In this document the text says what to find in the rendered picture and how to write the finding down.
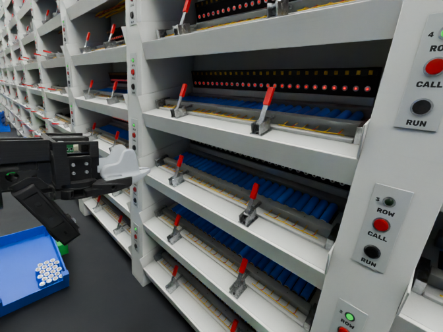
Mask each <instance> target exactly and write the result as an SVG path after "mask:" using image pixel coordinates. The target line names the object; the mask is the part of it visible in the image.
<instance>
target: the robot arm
mask: <svg viewBox="0 0 443 332"><path fill-rule="evenodd" d="M11 172H14V173H11ZM7 173H9V175H6V174H7ZM148 173H150V169H149V168H148V167H139V166H138V161H137V158H136V153H135V151H134V150H132V149H126V147H124V145H121V144H118V145H115V146H113V148H112V150H111V152H110V154H109V155H108V156H107V157H105V158H99V143H98V141H89V137H88V136H83V135H82V133H41V135H40V137H32V138H0V209H3V198H2V193H3V192H11V195H12V196H13V197H15V198H16V199H17V200H18V201H19V202H20V203H21V204H22V205H23V206H24V207H25V208H26V209H27V210H28V211H29V212H30V213H31V214H32V215H33V216H34V217H35V218H36V219H37V220H38V221H39V222H40V223H41V224H42V225H43V226H44V227H45V228H46V229H47V231H48V233H49V235H50V236H51V237H53V238H54V239H55V240H56V241H57V242H59V241H60V242H61V243H62V244H63V245H64V246H66V245H67V244H69V243H70V242H72V241H73V240H74V239H76V238H78V237H79V236H80V235H81V234H80V233H79V230H78V228H79V226H78V224H77V223H76V219H75V218H73V217H71V216H70V215H69V214H66V213H65V212H64V211H63V210H62V209H61V208H60V207H59V206H58V205H57V204H56V203H55V202H54V200H57V199H61V200H75V199H83V198H89V197H91V196H99V195H104V194H110V193H113V192H117V191H120V190H122V189H124V188H127V187H130V186H131V185H132V184H134V183H136V182H138V181H139V180H140V179H142V178H143V177H145V176H146V175H147V174H148Z"/></svg>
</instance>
